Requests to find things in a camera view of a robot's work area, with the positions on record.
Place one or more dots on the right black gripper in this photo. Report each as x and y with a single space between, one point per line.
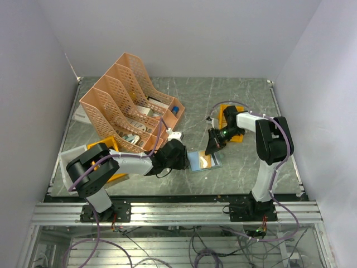
214 144

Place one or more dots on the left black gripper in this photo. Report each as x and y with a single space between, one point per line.
184 162

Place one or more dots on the silver credit card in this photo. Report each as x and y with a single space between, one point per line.
215 161

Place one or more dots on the patterned credit card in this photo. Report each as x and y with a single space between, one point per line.
204 161

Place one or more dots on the yellow bin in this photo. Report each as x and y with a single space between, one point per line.
228 117
111 143

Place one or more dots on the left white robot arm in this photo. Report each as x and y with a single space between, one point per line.
91 170

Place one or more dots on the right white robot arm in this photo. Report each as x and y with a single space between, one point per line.
274 146

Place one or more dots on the blue cylinder in organizer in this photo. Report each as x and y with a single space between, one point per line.
175 110

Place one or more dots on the pink file organizer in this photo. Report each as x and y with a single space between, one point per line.
124 104

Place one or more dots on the white paper sheet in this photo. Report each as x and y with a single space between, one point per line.
80 116

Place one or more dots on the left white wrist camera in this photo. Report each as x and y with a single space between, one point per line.
174 135

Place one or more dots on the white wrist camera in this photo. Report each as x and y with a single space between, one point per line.
211 121
174 135

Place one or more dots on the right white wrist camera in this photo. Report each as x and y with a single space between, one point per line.
211 121

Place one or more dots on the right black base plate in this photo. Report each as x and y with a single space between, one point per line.
244 208

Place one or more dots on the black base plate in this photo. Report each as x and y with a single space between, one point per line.
119 212
244 208

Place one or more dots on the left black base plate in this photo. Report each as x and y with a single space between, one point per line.
119 212

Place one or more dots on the aluminium rail frame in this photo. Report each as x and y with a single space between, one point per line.
172 214

